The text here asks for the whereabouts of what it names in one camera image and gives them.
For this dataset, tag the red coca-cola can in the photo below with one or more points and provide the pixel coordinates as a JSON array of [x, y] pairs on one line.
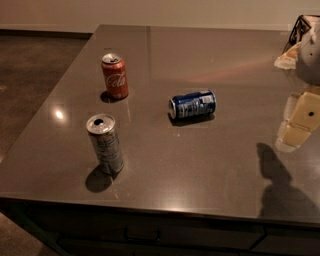
[[115, 76]]

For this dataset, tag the tall silver can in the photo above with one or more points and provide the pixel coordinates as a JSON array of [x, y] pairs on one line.
[[101, 129]]

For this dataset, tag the blue pepsi can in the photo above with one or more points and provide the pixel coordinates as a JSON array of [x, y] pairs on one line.
[[192, 104]]

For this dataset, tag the dark drawer front with handle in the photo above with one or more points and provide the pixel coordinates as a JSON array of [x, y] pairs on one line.
[[145, 229]]

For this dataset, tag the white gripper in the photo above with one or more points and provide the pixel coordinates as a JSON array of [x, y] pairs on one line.
[[310, 58]]

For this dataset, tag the dark right drawer front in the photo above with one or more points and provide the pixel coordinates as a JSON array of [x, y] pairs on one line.
[[289, 242]]

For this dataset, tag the black wire basket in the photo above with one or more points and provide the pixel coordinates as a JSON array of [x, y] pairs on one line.
[[302, 25]]

